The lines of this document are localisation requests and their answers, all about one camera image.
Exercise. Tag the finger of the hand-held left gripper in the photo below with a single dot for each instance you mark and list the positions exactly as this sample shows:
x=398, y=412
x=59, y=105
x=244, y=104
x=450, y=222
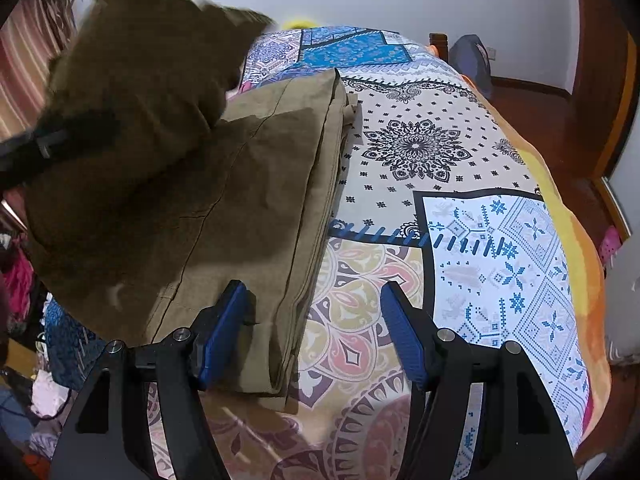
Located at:
x=52, y=142

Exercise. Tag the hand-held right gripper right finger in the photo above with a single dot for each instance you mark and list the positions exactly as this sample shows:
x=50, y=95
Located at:
x=405, y=337

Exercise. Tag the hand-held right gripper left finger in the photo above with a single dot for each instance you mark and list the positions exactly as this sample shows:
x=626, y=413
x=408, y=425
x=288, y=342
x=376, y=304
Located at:
x=225, y=332

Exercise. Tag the olive green pants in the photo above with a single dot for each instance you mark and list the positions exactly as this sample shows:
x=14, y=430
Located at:
x=150, y=110

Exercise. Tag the striped pink curtain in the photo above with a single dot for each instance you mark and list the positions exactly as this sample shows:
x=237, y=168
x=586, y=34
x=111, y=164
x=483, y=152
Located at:
x=35, y=45

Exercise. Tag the patchwork printed bed sheet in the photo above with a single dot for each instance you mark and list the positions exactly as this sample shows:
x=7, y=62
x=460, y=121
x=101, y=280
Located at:
x=450, y=170

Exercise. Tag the orange blanket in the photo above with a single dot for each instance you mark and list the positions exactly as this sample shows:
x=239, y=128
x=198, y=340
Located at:
x=575, y=210

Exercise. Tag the pink perforated slipper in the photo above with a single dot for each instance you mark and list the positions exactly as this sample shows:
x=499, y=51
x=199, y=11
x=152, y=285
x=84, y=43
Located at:
x=610, y=246

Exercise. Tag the white sliding wardrobe door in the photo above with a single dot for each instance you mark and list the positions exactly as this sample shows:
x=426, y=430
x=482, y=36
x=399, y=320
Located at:
x=622, y=195

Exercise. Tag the yellow foam tube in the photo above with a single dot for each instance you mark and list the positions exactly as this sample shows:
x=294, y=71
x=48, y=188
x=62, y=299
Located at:
x=299, y=23

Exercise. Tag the grey backpack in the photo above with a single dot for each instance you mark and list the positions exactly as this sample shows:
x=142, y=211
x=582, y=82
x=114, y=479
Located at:
x=472, y=62

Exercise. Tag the brown wooden door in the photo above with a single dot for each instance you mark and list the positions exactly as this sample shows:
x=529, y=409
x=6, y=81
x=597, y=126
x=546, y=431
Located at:
x=600, y=70

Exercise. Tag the wooden bed post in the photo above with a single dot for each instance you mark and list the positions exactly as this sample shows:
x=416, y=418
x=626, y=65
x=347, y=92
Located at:
x=438, y=41

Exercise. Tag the wall outlet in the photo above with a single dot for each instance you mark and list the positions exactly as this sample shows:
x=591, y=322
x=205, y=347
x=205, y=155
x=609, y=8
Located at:
x=492, y=52

